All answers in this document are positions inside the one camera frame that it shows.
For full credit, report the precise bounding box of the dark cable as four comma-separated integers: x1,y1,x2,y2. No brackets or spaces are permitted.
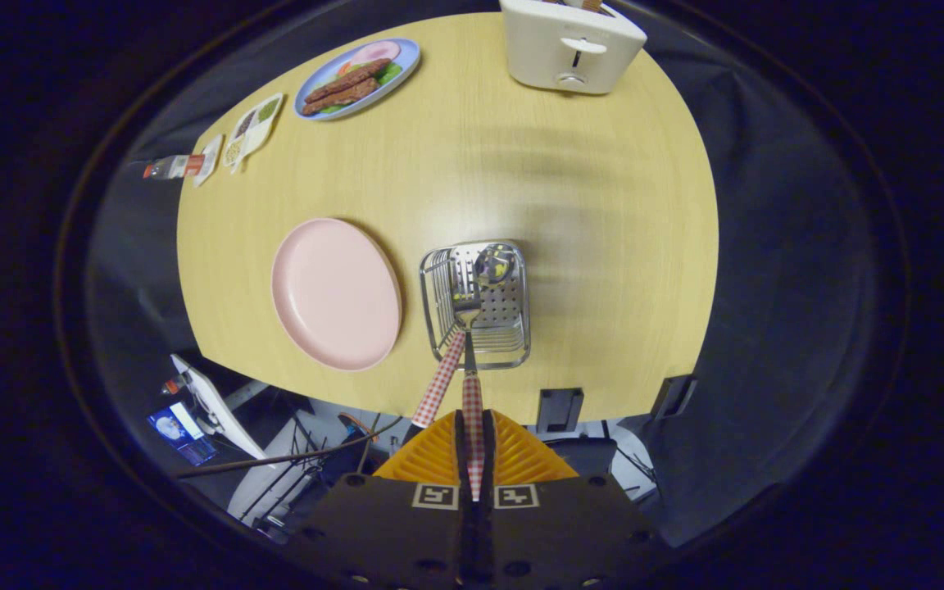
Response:
173,418,403,480

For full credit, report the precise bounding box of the fork with red checkered handle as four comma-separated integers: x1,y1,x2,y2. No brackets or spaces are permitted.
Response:
452,279,485,502

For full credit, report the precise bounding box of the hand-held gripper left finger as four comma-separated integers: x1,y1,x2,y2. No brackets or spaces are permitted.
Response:
284,410,473,590

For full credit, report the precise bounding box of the black metal stand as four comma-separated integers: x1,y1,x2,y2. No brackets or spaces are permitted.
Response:
243,418,334,525

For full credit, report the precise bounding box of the cream white toaster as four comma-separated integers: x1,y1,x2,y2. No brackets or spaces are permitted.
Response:
499,0,648,95

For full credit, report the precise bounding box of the small white square coaster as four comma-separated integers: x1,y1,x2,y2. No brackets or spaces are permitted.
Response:
193,134,224,188

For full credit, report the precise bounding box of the spoon with red checkered handle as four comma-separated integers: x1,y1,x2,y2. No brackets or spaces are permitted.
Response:
411,244,516,429

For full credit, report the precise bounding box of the black table clamp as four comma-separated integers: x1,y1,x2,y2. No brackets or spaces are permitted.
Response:
651,374,698,420
536,388,584,437

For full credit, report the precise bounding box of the pink plate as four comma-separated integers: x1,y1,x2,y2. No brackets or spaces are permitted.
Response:
271,217,403,372

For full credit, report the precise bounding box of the metal wire basket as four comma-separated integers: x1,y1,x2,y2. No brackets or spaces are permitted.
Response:
419,239,532,371

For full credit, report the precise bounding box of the brown sausage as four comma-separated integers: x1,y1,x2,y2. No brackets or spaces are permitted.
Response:
302,76,380,116
304,57,391,103

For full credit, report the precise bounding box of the white flat device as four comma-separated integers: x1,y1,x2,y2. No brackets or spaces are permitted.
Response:
170,354,268,461

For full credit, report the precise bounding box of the blue plate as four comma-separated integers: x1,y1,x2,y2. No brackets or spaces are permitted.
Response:
293,38,422,122

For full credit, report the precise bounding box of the white divided condiment dish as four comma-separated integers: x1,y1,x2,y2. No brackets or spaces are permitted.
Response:
222,93,284,171

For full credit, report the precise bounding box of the pink ham slice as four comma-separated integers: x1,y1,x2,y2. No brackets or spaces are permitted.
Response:
351,41,401,66

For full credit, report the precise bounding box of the blue lit screen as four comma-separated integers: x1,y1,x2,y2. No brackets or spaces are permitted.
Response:
147,402,219,466

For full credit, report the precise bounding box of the clear bottle with red cap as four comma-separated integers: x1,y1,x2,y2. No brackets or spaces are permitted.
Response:
142,154,207,180

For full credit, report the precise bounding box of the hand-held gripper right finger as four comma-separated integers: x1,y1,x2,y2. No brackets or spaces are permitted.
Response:
479,410,674,590

